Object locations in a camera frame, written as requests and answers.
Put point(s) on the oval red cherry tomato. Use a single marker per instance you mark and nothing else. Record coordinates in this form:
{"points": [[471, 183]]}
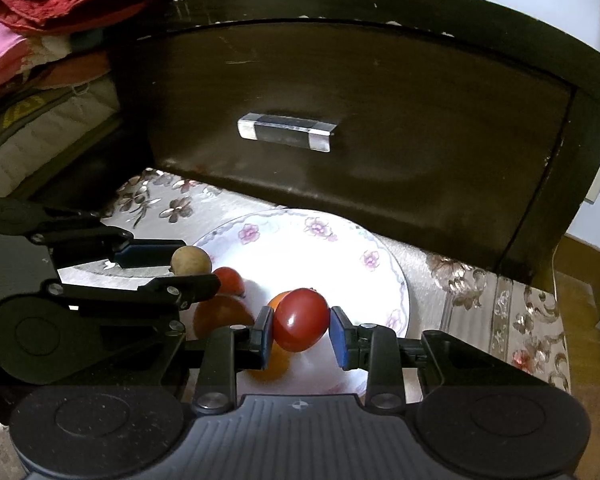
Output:
{"points": [[300, 320]]}

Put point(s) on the beige floral tablecloth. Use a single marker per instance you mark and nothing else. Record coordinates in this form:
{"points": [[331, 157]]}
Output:
{"points": [[460, 280]]}

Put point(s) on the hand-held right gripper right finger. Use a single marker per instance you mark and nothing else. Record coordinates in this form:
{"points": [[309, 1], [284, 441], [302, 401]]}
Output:
{"points": [[341, 342]]}

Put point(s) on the dark wooden nightstand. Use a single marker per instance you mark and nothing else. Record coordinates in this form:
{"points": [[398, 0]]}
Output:
{"points": [[330, 2]]}

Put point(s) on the white floral plate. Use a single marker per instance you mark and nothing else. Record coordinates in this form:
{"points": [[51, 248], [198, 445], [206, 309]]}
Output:
{"points": [[330, 260]]}

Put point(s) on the cardboard box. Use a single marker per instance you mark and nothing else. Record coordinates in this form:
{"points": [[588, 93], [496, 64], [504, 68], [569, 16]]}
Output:
{"points": [[585, 300]]}

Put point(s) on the large orange cherry tomato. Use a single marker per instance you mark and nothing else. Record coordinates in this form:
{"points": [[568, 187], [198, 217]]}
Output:
{"points": [[272, 362]]}

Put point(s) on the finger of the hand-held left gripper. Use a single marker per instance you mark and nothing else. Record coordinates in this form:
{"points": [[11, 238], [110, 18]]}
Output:
{"points": [[190, 287], [150, 255]]}

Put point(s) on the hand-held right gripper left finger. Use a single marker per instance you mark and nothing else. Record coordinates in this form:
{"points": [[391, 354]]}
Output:
{"points": [[266, 340]]}

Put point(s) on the large dark red tomato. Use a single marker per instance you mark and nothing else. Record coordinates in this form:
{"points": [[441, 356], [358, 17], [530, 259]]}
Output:
{"points": [[225, 315]]}

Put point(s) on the tan longan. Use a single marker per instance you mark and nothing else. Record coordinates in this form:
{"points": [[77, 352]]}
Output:
{"points": [[191, 261]]}

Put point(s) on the red cherry tomato with stem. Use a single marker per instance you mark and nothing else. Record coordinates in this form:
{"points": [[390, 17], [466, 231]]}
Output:
{"points": [[230, 280]]}

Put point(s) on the dark wooden drawer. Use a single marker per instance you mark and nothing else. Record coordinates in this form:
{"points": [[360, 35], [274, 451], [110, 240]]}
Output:
{"points": [[380, 185]]}

